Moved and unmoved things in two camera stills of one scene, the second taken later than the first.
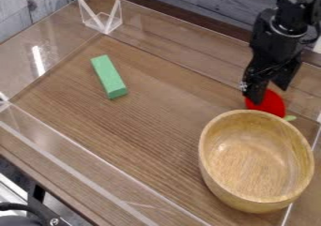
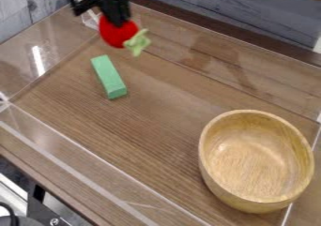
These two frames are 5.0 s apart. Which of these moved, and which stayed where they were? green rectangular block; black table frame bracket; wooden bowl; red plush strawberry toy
Moved: red plush strawberry toy
Stayed: black table frame bracket; wooden bowl; green rectangular block
